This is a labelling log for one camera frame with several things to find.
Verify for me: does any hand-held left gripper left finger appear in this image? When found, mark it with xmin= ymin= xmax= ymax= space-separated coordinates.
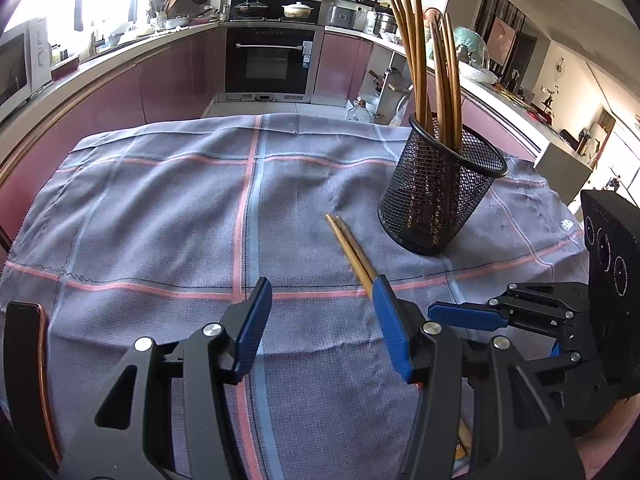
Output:
xmin=59 ymin=276 xmax=274 ymax=480

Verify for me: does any teal domed food cover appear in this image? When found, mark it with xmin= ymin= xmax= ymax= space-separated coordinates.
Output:
xmin=452 ymin=27 xmax=488 ymax=68

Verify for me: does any built-in black oven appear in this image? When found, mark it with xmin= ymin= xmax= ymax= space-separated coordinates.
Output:
xmin=224 ymin=26 xmax=317 ymax=97

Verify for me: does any brown framed picture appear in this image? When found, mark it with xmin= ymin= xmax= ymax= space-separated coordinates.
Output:
xmin=487 ymin=16 xmax=518 ymax=63

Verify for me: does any grey checked tablecloth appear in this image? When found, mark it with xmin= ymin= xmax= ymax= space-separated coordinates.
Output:
xmin=0 ymin=112 xmax=596 ymax=480

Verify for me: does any black mesh utensil holder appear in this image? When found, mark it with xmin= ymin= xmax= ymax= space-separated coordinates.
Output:
xmin=378 ymin=114 xmax=509 ymax=256

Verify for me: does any group of wooden chopsticks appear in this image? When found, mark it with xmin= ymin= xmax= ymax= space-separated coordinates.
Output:
xmin=389 ymin=0 xmax=463 ymax=241

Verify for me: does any dark chair with copper edge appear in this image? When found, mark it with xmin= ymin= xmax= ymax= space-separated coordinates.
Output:
xmin=0 ymin=301 xmax=63 ymax=480

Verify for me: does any red tray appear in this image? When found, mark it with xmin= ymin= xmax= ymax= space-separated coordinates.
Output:
xmin=50 ymin=57 xmax=81 ymax=81

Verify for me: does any pink narrow cabinet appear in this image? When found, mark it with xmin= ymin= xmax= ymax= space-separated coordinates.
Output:
xmin=314 ymin=31 xmax=373 ymax=107

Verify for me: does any pink base cabinet run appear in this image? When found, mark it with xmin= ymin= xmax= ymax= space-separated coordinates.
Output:
xmin=0 ymin=27 xmax=228 ymax=201

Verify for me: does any white box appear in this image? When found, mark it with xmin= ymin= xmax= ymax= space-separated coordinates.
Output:
xmin=534 ymin=140 xmax=593 ymax=203

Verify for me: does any black lidded pot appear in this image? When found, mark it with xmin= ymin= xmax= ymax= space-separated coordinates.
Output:
xmin=235 ymin=0 xmax=268 ymax=21

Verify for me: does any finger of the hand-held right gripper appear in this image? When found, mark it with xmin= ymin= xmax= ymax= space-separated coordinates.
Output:
xmin=427 ymin=282 xmax=591 ymax=342
xmin=507 ymin=345 xmax=588 ymax=396

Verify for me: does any beige casserole pot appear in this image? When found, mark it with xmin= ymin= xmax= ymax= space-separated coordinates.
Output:
xmin=281 ymin=2 xmax=316 ymax=21

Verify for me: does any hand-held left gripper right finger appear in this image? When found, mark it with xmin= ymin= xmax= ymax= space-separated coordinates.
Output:
xmin=371 ymin=274 xmax=586 ymax=480

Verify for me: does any white microwave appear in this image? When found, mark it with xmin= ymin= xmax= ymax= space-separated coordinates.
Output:
xmin=0 ymin=16 xmax=53 ymax=122

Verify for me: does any white kitchen countertop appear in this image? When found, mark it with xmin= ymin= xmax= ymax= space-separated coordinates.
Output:
xmin=325 ymin=25 xmax=593 ymax=161

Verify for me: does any person's right forearm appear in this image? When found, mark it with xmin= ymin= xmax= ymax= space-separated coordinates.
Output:
xmin=572 ymin=412 xmax=631 ymax=480

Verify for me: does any long brown chopstick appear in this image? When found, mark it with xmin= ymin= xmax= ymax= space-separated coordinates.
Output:
xmin=335 ymin=216 xmax=474 ymax=456
xmin=325 ymin=213 xmax=466 ymax=461

